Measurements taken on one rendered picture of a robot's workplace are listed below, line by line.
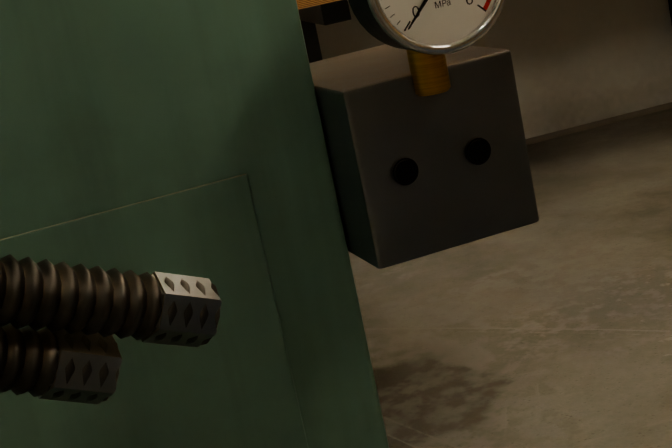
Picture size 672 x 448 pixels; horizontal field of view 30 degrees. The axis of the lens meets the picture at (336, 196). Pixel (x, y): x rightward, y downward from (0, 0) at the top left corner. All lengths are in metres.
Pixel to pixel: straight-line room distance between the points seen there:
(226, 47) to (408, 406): 1.27
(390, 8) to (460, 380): 1.36
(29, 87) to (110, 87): 0.03
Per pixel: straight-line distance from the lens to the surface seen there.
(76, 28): 0.54
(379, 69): 0.57
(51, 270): 0.44
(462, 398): 1.78
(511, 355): 1.89
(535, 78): 3.25
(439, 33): 0.51
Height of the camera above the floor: 0.70
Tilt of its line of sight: 13 degrees down
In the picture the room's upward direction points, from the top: 12 degrees counter-clockwise
